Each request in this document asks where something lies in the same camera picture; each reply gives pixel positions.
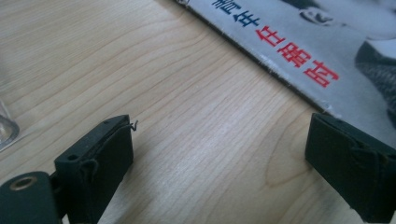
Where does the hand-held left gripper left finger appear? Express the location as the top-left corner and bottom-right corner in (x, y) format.
(53, 114), (135, 224)

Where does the magazine with portrait cover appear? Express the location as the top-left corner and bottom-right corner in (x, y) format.
(176, 0), (396, 147)

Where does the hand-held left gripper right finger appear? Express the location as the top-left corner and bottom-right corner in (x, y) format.
(304, 112), (396, 224)

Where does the clear acrylic divider rack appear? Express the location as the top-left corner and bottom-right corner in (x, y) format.
(0, 99), (21, 153)

